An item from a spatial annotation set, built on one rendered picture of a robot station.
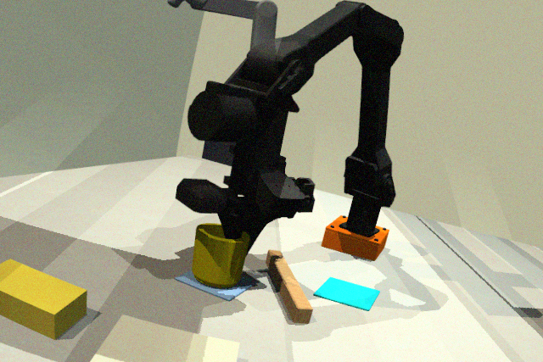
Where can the yellow rectangular block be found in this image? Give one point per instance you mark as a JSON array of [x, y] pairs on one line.
[[42, 303]]

